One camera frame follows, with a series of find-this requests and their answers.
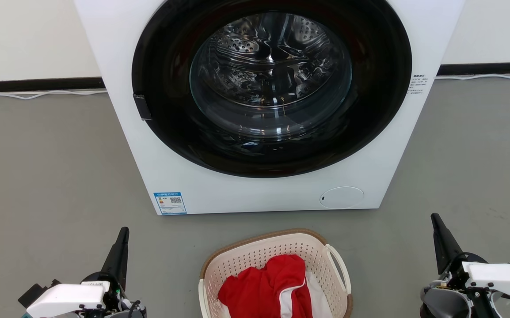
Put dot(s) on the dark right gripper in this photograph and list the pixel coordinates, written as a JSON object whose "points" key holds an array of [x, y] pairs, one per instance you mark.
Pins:
{"points": [[445, 304]]}

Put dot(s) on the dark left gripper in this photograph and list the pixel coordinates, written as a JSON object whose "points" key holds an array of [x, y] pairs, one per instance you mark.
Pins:
{"points": [[116, 304]]}

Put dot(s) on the cream plastic laundry basket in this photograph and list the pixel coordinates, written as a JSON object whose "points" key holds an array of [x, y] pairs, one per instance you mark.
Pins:
{"points": [[259, 251]]}

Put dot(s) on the blue energy label sticker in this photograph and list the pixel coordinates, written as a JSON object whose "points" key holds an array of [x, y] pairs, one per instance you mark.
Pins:
{"points": [[170, 203]]}

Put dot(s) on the round white filter cover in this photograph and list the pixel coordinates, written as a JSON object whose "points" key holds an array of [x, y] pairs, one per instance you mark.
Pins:
{"points": [[341, 198]]}

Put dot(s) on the white cloth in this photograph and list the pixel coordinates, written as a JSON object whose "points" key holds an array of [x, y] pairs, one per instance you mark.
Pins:
{"points": [[321, 300]]}

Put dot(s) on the black round washing machine door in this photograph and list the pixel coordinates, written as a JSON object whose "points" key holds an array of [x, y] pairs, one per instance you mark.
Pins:
{"points": [[162, 132]]}

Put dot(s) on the red garment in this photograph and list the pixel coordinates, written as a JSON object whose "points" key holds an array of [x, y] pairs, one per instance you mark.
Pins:
{"points": [[255, 291]]}

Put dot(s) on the white washing machine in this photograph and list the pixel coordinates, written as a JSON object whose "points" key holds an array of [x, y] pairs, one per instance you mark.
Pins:
{"points": [[255, 194]]}

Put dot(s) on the small text sticker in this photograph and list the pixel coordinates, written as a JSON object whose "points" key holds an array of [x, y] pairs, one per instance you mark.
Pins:
{"points": [[419, 84]]}

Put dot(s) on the steel washing drum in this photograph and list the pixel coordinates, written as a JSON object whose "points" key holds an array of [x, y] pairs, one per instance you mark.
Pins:
{"points": [[272, 66]]}

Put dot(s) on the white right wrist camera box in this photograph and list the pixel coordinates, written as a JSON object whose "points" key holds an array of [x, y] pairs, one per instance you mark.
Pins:
{"points": [[498, 276]]}

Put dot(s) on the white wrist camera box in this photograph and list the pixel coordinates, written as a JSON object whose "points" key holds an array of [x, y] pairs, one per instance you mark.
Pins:
{"points": [[498, 276], [65, 298]]}

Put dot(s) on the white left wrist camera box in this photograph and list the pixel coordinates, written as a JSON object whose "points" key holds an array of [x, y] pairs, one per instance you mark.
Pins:
{"points": [[65, 298]]}

